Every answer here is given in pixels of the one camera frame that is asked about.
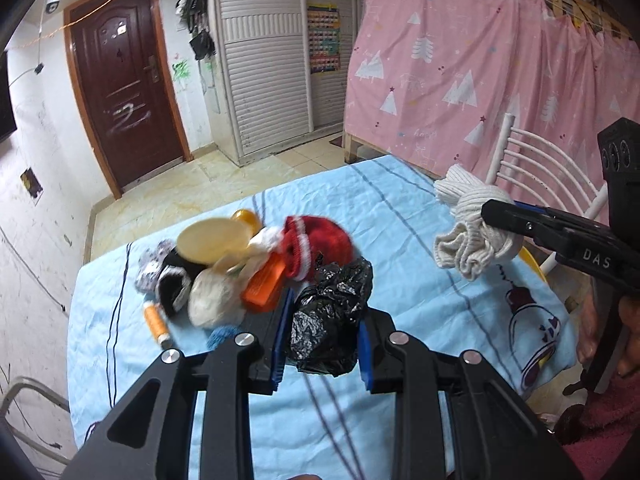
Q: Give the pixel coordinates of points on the pale yellow round lid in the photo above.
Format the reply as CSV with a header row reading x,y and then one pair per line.
x,y
212,240

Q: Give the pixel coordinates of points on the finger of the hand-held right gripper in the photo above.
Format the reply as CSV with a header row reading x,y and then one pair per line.
x,y
515,222
565,221

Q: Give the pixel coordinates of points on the orange thread spool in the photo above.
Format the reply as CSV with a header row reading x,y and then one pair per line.
x,y
156,322

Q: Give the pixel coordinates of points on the white crumpled cloth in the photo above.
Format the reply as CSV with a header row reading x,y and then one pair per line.
x,y
212,297

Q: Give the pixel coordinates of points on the person's right forearm pink sleeve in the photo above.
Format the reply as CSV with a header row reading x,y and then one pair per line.
x,y
615,425

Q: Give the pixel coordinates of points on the grey patterned cloth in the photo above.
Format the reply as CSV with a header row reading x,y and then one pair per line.
x,y
150,267

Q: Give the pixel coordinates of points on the yellow plastic bin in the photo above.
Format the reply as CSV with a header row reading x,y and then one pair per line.
x,y
529,259

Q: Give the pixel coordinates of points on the black hanging bag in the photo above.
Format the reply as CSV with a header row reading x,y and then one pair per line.
x,y
202,45
196,2

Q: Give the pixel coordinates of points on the black and white sock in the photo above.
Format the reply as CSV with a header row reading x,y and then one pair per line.
x,y
172,285

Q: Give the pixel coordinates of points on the black wall screen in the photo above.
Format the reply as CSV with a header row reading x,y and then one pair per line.
x,y
6,100

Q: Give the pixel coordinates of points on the colourful grid wall poster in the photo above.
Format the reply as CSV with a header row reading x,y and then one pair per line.
x,y
323,40

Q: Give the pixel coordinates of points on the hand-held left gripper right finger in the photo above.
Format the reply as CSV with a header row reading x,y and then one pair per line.
x,y
365,355

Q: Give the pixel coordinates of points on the white crumpled tissue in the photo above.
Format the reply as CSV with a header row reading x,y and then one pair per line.
x,y
267,240

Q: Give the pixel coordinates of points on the black plastic bag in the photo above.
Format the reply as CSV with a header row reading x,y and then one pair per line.
x,y
327,315

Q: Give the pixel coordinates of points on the dark red door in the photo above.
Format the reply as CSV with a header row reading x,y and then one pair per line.
x,y
125,95

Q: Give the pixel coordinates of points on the orange box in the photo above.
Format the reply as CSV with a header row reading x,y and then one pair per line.
x,y
262,285

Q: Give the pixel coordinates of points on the light blue striped tablecloth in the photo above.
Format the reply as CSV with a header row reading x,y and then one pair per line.
x,y
410,260

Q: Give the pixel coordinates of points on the white slatted wardrobe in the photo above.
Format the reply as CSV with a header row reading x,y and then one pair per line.
x,y
265,70

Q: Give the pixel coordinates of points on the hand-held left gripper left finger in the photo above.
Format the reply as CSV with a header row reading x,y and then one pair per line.
x,y
282,340

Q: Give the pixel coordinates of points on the pink tree-print curtain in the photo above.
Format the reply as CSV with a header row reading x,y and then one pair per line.
x,y
450,35

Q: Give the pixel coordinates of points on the white knitted sock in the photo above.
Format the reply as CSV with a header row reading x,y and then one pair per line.
x,y
470,200

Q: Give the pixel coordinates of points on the red knitted hat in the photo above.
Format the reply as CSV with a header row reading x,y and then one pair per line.
x,y
320,245

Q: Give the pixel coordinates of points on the person's right hand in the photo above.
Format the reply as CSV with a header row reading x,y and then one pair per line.
x,y
592,330

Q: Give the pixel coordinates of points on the grey metal chair frame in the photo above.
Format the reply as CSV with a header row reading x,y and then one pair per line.
x,y
35,386

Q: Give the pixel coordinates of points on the small orange bottle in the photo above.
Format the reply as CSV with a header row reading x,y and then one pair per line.
x,y
247,217

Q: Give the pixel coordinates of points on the blue pompom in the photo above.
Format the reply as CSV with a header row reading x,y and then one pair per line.
x,y
222,337

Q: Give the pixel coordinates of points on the white metal chair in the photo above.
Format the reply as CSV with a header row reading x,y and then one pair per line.
x,y
545,157

